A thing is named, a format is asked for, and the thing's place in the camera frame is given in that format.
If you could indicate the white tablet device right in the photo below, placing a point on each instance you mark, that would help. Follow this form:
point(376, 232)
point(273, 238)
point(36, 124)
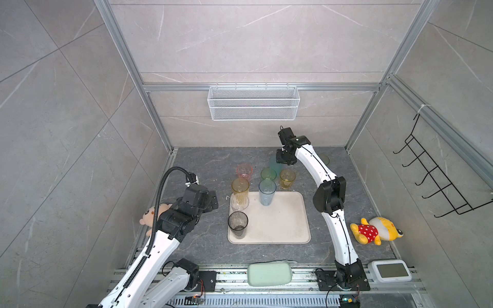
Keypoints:
point(389, 271)

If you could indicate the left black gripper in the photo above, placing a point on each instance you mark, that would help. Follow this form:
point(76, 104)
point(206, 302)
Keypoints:
point(208, 206)

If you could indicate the tall yellow glass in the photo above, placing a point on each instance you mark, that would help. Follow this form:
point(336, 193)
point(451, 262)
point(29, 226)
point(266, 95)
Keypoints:
point(240, 185)

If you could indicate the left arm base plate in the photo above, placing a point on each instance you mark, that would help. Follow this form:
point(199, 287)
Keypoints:
point(202, 281)

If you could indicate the dark grey glass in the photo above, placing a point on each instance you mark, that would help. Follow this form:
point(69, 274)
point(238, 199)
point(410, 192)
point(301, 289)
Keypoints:
point(238, 222)

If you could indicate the black wire hook rack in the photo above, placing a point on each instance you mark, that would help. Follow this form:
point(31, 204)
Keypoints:
point(442, 184)

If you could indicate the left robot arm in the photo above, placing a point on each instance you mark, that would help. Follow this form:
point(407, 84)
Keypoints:
point(168, 230)

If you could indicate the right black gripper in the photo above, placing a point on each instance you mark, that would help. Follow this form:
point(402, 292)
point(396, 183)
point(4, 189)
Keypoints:
point(280, 158)

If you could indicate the pink glass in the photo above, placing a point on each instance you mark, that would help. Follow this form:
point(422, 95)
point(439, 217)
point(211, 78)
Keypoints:
point(245, 171)

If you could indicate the light green sponge block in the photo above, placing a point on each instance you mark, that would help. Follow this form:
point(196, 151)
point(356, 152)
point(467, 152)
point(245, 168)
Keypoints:
point(275, 273)

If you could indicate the tall light green glass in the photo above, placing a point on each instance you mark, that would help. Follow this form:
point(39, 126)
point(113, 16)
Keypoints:
point(325, 159)

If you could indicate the aluminium rail frame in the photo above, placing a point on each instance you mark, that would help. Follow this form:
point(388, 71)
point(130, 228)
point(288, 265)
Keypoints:
point(232, 290)

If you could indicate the teal glass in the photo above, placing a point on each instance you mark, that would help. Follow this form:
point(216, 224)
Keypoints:
point(273, 164)

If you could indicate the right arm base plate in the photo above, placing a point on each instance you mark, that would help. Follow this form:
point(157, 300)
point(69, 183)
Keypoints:
point(327, 280)

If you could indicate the short amber glass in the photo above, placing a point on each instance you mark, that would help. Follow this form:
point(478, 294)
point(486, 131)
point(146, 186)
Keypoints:
point(287, 178)

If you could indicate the clear glass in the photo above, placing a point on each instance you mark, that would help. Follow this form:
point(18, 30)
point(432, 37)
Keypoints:
point(240, 201)

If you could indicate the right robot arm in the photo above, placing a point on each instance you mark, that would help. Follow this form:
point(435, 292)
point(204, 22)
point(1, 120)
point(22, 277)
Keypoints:
point(329, 201)

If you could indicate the yellow plush toy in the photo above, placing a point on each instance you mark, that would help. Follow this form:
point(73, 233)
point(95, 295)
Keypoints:
point(376, 230)

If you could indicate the white wire mesh basket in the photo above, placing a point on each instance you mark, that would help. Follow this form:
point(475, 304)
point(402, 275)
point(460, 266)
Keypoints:
point(255, 103)

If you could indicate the blue glass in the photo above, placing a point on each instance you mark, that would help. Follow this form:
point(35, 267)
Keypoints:
point(267, 189)

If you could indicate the short green glass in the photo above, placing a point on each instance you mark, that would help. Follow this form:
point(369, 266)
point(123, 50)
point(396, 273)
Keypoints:
point(268, 174)

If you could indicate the pink plush doll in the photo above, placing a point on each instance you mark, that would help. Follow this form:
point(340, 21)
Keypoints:
point(148, 217)

